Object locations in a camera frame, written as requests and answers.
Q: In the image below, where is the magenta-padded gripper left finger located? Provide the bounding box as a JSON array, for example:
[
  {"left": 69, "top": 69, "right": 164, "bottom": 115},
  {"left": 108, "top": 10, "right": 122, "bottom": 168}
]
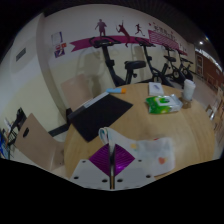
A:
[{"left": 68, "top": 143, "right": 114, "bottom": 191}]

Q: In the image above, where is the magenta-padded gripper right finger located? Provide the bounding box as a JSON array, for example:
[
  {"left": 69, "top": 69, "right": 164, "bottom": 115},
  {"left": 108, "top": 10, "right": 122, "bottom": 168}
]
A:
[{"left": 112, "top": 143, "right": 157, "bottom": 191}]

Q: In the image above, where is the white printed towel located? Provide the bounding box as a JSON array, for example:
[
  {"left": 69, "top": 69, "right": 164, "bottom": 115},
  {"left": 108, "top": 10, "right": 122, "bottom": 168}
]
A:
[{"left": 97, "top": 126, "right": 176, "bottom": 178}]

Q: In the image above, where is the black mouse pad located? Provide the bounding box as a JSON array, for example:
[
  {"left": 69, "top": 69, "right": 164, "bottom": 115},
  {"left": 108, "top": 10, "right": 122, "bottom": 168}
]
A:
[{"left": 67, "top": 93, "right": 134, "bottom": 144}]

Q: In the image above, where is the green wet wipes pack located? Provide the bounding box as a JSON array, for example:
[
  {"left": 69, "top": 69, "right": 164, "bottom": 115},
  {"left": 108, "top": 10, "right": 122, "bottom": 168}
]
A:
[{"left": 145, "top": 93, "right": 184, "bottom": 115}]

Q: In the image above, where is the plain plywood chair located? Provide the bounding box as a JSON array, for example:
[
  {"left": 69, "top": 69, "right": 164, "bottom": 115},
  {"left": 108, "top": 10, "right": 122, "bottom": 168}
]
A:
[{"left": 60, "top": 73, "right": 101, "bottom": 111}]

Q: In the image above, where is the brown round coaster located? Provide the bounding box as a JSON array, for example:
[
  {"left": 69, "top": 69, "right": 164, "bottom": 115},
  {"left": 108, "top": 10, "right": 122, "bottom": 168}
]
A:
[{"left": 179, "top": 97, "right": 193, "bottom": 110}]

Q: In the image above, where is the blue and orange tube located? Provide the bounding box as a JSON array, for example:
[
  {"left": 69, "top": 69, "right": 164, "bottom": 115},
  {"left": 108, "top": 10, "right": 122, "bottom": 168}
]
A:
[{"left": 105, "top": 87, "right": 128, "bottom": 95}]

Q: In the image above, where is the white tissue pack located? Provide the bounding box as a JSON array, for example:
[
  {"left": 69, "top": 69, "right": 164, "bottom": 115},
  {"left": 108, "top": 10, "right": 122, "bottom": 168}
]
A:
[{"left": 147, "top": 81, "right": 166, "bottom": 98}]

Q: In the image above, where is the black desk with clutter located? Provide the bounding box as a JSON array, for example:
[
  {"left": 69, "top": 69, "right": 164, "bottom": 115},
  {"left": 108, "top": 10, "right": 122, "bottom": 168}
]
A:
[{"left": 0, "top": 106, "right": 28, "bottom": 158}]

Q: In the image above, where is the white paper cup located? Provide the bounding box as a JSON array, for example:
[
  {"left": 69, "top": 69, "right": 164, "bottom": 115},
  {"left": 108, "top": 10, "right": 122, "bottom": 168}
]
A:
[{"left": 182, "top": 78, "right": 197, "bottom": 102}]

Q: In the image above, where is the black exercise bike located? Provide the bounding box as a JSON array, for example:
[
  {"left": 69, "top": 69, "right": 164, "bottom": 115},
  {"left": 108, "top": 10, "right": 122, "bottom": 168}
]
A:
[
  {"left": 176, "top": 49, "right": 196, "bottom": 81},
  {"left": 162, "top": 44, "right": 188, "bottom": 81},
  {"left": 88, "top": 35, "right": 148, "bottom": 88},
  {"left": 134, "top": 36, "right": 175, "bottom": 89}
]

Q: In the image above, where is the plywood chair with handle hole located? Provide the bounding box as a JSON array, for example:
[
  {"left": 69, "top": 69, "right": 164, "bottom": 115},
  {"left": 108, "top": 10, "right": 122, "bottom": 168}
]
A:
[{"left": 14, "top": 112, "right": 66, "bottom": 173}]

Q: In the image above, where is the purple wall poster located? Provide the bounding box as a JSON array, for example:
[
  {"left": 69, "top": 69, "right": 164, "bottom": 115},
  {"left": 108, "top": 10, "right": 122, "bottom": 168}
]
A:
[{"left": 53, "top": 47, "right": 67, "bottom": 60}]

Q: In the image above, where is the orange wall sign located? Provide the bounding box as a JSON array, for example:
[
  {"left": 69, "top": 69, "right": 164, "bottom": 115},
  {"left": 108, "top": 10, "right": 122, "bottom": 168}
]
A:
[{"left": 54, "top": 42, "right": 68, "bottom": 51}]

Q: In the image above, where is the grey wall vent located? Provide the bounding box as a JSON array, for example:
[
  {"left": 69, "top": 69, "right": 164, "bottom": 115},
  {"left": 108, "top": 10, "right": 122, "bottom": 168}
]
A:
[{"left": 15, "top": 47, "right": 27, "bottom": 63}]

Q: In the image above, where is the white wall poster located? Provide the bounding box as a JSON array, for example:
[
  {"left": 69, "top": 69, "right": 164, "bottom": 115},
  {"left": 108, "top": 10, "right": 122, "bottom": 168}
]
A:
[{"left": 50, "top": 31, "right": 65, "bottom": 47}]

